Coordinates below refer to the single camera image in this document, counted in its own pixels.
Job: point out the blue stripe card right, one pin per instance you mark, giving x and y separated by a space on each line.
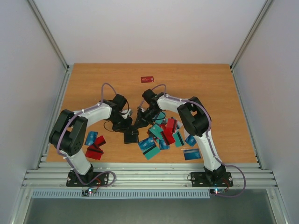
191 154

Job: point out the blue card right pile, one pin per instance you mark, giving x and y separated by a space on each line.
190 140

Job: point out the small red card left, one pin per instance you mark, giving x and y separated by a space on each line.
100 141

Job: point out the blue VIP card left pile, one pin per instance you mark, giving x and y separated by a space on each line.
146 143

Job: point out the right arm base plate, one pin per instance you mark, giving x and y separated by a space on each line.
202 179

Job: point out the aluminium rail frame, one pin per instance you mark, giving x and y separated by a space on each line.
149 175

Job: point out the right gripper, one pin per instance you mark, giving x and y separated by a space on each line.
143 119

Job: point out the red stripe card centre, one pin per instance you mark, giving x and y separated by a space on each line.
167 136

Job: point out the black leather card holder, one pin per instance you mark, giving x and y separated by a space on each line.
131 137

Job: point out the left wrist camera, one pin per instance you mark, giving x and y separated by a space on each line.
126 113

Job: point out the grey cable duct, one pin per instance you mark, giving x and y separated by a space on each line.
122 194

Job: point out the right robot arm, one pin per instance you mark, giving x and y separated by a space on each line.
193 115

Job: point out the large red card left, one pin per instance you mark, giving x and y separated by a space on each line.
94 152

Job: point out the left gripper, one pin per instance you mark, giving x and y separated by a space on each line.
125 128

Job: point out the blue card left group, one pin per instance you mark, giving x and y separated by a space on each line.
91 138

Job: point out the lone red card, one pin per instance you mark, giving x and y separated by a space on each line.
147 79

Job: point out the teal VIP card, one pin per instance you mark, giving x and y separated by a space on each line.
156 131

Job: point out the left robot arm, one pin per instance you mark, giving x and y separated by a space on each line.
68 133

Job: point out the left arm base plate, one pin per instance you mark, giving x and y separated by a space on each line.
88 180

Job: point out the teal stripe card upper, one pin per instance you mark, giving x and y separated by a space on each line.
178 139

